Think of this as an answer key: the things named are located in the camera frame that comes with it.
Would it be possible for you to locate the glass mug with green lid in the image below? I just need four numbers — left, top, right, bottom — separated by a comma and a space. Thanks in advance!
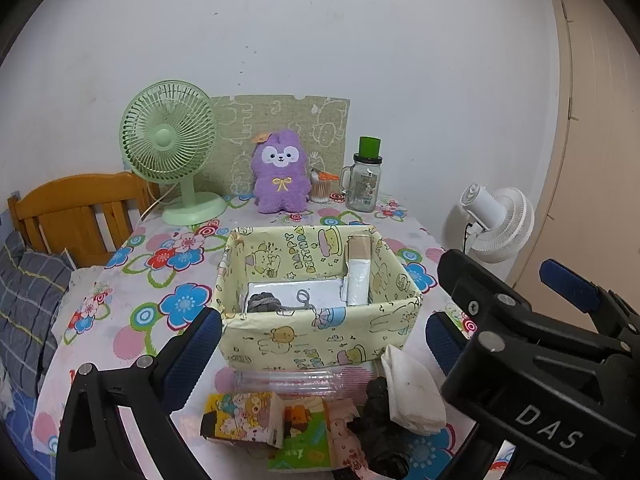
341, 136, 383, 212

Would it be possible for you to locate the yellow cartoon tissue pack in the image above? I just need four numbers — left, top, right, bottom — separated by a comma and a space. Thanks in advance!
200, 391, 286, 448

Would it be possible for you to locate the grey knitted item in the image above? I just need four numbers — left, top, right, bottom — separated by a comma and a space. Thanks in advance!
246, 291, 282, 315

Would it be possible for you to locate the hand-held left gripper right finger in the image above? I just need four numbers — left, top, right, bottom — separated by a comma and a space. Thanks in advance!
425, 310, 468, 377

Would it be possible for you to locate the beige door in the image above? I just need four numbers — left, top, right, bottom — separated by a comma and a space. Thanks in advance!
510, 0, 640, 321

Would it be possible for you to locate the yellow cartoon print storage box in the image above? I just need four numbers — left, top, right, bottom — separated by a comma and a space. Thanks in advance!
212, 225, 423, 378

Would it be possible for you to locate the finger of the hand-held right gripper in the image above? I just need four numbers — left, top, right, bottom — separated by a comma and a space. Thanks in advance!
437, 248, 533, 333
539, 258, 640, 333

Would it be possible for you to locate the pink tissue pack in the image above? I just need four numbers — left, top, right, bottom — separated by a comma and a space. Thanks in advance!
322, 397, 371, 480

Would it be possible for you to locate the blue bedsheet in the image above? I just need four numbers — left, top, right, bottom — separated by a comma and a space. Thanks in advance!
0, 390, 41, 461

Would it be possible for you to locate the green desk fan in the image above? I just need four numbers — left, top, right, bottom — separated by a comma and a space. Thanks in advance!
119, 80, 227, 227

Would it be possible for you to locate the cotton swab jar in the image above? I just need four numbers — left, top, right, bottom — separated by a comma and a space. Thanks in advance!
310, 167, 338, 204

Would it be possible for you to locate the clear plastic bag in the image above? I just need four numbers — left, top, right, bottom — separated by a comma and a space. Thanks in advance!
232, 366, 373, 401

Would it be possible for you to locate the brown cardboard tube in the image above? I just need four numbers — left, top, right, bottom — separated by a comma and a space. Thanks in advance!
346, 234, 373, 261

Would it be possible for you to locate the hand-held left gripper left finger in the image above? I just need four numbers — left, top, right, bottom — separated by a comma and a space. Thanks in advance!
55, 306, 224, 480

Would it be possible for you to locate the white wrapped pack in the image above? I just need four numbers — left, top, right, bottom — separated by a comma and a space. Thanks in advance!
341, 257, 373, 307

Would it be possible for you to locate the white standing fan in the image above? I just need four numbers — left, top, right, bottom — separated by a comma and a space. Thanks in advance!
459, 183, 535, 264

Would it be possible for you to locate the white cloth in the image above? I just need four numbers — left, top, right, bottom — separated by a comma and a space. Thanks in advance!
381, 344, 447, 435

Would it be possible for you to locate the purple plush toy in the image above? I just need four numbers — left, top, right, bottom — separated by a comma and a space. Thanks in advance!
250, 129, 312, 215

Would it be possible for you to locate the black cloth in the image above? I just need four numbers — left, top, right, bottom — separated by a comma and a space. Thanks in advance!
347, 376, 411, 478

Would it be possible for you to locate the grey plaid pillow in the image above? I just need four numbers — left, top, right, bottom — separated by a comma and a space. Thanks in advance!
0, 232, 75, 396

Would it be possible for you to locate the flat white box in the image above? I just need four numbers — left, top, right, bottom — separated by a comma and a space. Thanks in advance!
247, 280, 346, 311

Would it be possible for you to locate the white fan cable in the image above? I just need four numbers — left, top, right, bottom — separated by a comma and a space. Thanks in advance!
140, 182, 178, 221

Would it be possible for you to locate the green tissue pack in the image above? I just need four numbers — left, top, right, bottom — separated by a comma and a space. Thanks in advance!
267, 400, 333, 472

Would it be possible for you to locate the green cartoon print mat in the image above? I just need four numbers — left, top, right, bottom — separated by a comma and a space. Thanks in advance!
209, 94, 351, 196

